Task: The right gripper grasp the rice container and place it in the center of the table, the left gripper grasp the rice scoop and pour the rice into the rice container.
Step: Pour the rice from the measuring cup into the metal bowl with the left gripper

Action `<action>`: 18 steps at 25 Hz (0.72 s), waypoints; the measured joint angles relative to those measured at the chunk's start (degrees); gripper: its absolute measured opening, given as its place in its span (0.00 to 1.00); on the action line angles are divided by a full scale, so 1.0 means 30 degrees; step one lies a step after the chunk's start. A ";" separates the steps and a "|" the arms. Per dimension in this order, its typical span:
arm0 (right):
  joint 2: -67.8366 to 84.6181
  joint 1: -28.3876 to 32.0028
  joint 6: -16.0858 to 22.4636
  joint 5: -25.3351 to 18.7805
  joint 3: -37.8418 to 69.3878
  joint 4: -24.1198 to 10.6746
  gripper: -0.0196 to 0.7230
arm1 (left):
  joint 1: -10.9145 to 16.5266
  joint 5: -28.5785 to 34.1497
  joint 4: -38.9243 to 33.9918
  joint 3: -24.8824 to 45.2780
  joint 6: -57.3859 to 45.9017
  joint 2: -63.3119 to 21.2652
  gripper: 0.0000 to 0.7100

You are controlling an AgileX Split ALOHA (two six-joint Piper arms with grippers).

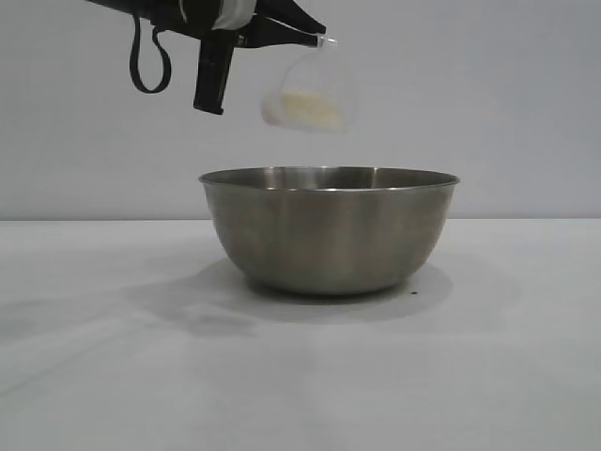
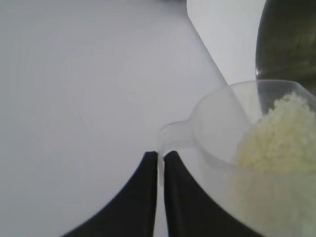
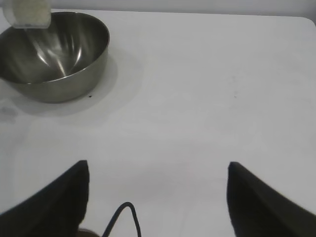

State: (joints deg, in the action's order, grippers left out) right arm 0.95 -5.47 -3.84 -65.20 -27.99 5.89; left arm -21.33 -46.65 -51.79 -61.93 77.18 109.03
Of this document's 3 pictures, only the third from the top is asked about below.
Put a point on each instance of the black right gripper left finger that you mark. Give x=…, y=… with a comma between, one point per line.
x=49, y=212

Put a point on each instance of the translucent plastic measuring cup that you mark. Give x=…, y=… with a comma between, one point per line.
x=10, y=17

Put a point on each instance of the stainless steel mixing bowl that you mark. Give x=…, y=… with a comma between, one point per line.
x=56, y=81

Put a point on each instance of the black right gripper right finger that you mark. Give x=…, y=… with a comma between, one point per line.
x=266, y=212

